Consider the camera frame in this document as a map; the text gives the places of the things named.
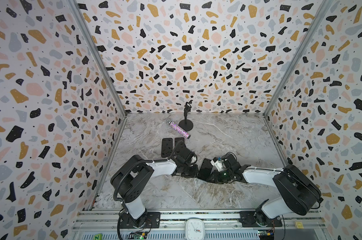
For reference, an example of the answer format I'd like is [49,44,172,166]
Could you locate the black phone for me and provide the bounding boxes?
[198,159,213,181]

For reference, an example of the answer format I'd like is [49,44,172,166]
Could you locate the black phone case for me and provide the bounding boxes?
[161,138,173,158]
[174,137,186,154]

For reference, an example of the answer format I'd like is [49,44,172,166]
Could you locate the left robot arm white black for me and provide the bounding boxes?
[110,149,198,221]

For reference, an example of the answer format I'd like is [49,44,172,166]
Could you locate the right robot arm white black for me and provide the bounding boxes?
[207,152,322,225]

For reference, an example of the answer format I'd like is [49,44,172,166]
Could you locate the black phone stand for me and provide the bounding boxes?
[178,102,194,132]

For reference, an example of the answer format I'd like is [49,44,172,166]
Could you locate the purple glitter tube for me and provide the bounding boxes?
[166,121,191,139]

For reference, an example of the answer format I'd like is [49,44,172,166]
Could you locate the white square clock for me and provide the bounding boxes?
[185,219,205,240]

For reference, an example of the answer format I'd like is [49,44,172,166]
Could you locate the right circuit board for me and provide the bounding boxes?
[258,230,275,240]

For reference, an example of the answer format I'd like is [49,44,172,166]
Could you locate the circuit board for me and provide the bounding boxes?
[127,231,148,240]
[258,230,275,240]

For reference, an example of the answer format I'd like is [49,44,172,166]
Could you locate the yellow sticker tag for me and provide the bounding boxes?
[295,221,304,229]

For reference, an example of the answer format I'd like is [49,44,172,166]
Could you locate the left circuit board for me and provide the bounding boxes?
[127,231,148,240]

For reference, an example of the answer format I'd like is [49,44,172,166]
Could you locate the green label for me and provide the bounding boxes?
[93,234,103,240]

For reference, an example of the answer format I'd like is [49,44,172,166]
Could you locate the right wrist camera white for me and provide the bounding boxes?
[211,160,226,172]

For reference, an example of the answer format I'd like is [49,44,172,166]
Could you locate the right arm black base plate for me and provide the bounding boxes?
[239,211,283,228]

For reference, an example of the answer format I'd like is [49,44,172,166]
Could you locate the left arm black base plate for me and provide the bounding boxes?
[118,212,161,229]

